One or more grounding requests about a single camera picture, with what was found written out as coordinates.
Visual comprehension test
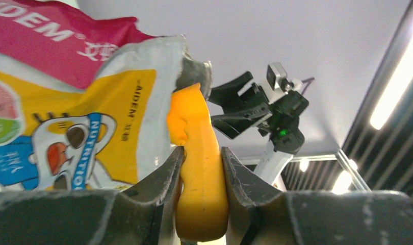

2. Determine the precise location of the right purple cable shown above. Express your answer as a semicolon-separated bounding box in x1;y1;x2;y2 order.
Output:
299;77;315;95

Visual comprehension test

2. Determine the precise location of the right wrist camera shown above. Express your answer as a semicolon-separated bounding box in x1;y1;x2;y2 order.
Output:
257;62;303;104

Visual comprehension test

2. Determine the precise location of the yellow plastic scoop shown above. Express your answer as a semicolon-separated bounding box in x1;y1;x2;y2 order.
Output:
167;83;228;242

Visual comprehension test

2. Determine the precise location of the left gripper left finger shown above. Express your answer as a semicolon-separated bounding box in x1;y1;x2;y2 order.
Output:
0;146;185;244

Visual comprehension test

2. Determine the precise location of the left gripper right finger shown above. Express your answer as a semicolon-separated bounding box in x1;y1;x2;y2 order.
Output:
221;147;413;244

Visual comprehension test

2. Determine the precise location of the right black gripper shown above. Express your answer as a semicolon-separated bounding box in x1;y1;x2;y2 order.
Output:
208;71;288;139

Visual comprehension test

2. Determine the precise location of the pet food bag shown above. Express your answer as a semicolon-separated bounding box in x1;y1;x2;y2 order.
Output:
0;1;212;191

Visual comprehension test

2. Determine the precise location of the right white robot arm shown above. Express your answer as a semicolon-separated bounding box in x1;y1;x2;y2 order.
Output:
209;71;309;184

